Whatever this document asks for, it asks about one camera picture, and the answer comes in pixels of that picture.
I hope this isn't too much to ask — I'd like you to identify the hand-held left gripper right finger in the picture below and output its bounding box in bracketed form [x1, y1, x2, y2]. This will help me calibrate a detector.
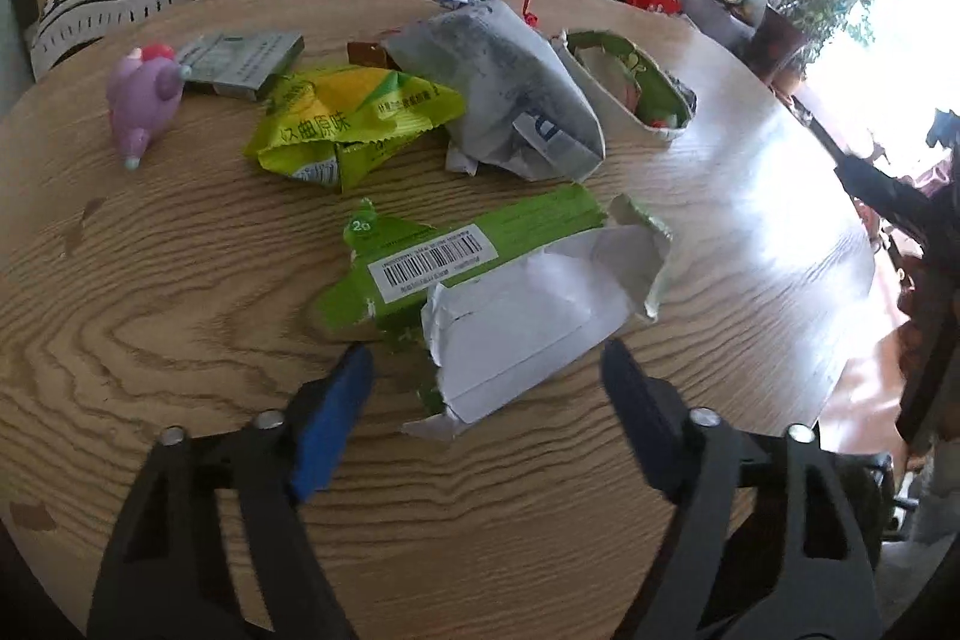
[600, 338, 886, 640]

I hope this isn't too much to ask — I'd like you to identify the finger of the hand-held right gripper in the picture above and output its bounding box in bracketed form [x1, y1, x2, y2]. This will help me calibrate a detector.
[834, 151, 946, 251]

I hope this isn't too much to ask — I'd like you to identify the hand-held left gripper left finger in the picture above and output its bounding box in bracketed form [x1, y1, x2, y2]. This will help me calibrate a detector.
[86, 342, 376, 640]

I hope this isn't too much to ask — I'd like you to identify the torn green barcode carton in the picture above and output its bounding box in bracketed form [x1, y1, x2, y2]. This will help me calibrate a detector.
[311, 182, 674, 442]

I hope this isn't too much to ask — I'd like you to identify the purple rubber animal toy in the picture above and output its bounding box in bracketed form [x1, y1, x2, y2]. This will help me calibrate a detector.
[105, 44, 185, 172]

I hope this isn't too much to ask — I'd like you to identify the yellow-green snack wrapper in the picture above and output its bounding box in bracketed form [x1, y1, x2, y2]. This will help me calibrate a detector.
[244, 66, 467, 195]

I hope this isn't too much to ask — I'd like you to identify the open green-lined carton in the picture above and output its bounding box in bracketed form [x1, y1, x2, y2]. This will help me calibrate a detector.
[551, 29, 698, 148]

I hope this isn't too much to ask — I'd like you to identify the red-brown small box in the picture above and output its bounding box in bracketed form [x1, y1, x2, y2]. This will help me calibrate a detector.
[346, 40, 402, 71]

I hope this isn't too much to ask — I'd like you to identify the grey printed paper bag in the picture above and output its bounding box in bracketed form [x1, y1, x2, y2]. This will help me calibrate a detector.
[381, 0, 607, 184]

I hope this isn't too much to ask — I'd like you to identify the grey-green card box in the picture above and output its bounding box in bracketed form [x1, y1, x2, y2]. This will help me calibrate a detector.
[176, 31, 305, 101]

